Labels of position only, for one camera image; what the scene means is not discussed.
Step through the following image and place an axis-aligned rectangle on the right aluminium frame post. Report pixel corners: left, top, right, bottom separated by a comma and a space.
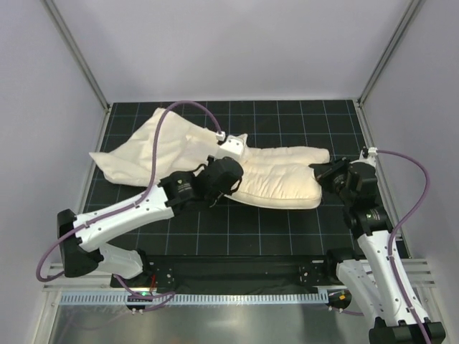
357, 0, 425, 107

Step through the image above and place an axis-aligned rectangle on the left aluminium frame post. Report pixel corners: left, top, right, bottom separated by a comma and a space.
41, 0, 110, 113

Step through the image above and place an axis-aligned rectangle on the slotted cable duct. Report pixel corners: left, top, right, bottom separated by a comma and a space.
59, 290, 328, 306

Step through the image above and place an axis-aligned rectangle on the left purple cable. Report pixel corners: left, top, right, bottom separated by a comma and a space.
36, 100, 223, 320

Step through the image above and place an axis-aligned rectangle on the cream pillowcase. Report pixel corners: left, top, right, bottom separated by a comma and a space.
90, 107, 221, 186

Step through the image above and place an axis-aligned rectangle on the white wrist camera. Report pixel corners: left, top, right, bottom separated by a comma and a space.
358, 146, 378, 168
215, 134, 247, 161

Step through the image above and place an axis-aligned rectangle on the purple cable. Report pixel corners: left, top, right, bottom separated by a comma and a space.
329, 150, 433, 344
36, 100, 223, 320

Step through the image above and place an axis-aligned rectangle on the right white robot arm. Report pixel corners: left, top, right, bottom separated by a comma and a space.
311, 158, 446, 343

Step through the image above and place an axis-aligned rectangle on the aluminium frame post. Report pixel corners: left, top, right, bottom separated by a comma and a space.
41, 0, 110, 113
357, 0, 425, 107

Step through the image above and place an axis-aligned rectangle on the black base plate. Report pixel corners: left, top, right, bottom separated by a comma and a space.
124, 255, 344, 295

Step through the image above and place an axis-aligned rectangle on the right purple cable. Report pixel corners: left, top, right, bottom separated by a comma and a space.
329, 150, 433, 344

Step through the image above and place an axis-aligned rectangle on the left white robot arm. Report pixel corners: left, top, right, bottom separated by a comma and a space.
57, 157, 243, 287

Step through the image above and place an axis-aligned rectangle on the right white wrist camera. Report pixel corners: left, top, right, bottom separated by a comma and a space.
358, 146, 378, 168

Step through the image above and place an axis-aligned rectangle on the aluminium rail front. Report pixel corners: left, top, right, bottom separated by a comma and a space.
45, 259, 436, 289

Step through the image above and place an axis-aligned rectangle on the cream pillow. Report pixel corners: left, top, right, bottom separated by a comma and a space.
228, 146, 330, 210

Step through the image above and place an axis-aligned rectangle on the black grid mat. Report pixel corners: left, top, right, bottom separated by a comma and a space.
66, 100, 412, 259

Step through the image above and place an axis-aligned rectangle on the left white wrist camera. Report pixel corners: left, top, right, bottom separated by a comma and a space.
215, 134, 247, 161

